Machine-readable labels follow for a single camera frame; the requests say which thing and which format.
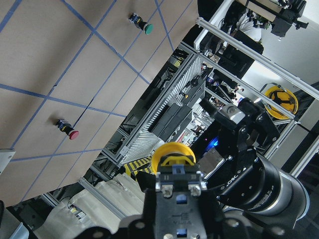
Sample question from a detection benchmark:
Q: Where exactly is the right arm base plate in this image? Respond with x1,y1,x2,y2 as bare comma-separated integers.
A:
0,149,16,174

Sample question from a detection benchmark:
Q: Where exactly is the yellow push button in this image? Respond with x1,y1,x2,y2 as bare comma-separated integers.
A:
142,141,225,239

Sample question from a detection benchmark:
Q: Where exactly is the yellow hard hat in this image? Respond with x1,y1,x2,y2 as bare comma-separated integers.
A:
264,86,299,120

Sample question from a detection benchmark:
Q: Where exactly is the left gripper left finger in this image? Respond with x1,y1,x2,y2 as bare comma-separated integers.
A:
136,171,156,193

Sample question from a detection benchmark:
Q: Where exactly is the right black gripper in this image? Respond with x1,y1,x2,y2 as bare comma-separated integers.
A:
191,98,284,216

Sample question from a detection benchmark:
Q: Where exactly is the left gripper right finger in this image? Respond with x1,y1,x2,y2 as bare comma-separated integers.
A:
203,180,219,199

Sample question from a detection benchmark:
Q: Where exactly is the red push button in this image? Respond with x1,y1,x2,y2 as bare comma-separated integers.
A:
56,119,79,140

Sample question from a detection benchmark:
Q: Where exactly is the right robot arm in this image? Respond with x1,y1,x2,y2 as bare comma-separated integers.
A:
191,98,309,220

